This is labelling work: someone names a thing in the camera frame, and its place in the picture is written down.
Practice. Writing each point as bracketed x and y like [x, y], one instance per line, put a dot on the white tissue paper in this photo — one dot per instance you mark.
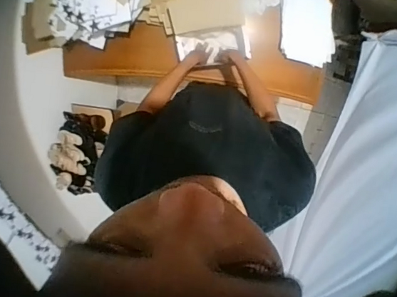
[210, 42]

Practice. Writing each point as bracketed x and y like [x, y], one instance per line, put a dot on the wooden table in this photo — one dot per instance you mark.
[193, 69]

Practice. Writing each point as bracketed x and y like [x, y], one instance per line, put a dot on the heap of shoes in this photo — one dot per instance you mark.
[76, 152]

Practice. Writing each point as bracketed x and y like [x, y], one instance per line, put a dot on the person's right hand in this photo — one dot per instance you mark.
[234, 58]

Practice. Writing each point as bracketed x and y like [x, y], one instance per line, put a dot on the white fabric sheet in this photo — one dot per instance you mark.
[365, 167]

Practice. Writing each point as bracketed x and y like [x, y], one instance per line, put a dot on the person's left hand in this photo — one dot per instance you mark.
[194, 55]

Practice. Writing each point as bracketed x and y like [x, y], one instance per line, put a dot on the pile of star-printed flat boxes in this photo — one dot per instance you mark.
[89, 3]

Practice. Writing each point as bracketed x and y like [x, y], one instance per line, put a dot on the stack of white paper sheets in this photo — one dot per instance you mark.
[305, 28]

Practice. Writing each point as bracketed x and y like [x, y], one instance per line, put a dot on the star-printed flat cardboard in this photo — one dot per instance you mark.
[2, 198]

